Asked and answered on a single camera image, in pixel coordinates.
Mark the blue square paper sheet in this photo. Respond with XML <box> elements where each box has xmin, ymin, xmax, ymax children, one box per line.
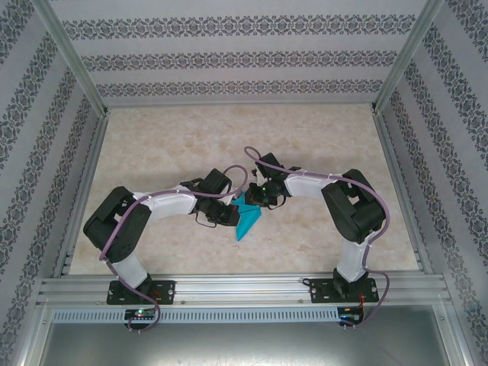
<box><xmin>234</xmin><ymin>192</ymin><xmax>264</xmax><ymax>242</ymax></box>

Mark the grey metal sheet panel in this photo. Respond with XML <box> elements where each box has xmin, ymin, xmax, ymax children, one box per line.
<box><xmin>37</xmin><ymin>319</ymin><xmax>464</xmax><ymax>366</ymax></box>

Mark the long aluminium mounting rail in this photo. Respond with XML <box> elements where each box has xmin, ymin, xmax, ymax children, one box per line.
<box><xmin>36</xmin><ymin>272</ymin><xmax>453</xmax><ymax>306</ymax></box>

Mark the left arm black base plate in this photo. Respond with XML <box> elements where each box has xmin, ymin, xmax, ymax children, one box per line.
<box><xmin>106</xmin><ymin>280</ymin><xmax>176</xmax><ymax>306</ymax></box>

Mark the slotted grey cable duct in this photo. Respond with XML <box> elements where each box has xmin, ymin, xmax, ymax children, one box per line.
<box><xmin>51</xmin><ymin>307</ymin><xmax>340</xmax><ymax>323</ymax></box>

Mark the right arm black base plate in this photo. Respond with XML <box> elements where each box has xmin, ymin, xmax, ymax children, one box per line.
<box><xmin>303</xmin><ymin>278</ymin><xmax>381</xmax><ymax>305</ymax></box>

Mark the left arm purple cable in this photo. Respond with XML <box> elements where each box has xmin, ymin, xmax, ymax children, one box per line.
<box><xmin>99</xmin><ymin>163</ymin><xmax>248</xmax><ymax>335</ymax></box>

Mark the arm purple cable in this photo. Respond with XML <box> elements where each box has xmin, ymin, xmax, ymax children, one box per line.
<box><xmin>99</xmin><ymin>163</ymin><xmax>248</xmax><ymax>335</ymax></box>
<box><xmin>243</xmin><ymin>146</ymin><xmax>390</xmax><ymax>331</ymax></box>

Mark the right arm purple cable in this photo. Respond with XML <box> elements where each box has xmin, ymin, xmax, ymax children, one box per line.
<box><xmin>243</xmin><ymin>146</ymin><xmax>390</xmax><ymax>331</ymax></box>

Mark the aluminium frame post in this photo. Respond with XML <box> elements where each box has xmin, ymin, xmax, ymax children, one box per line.
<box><xmin>371</xmin><ymin>0</ymin><xmax>447</xmax><ymax>115</ymax></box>
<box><xmin>32</xmin><ymin>0</ymin><xmax>111</xmax><ymax>119</ymax></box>

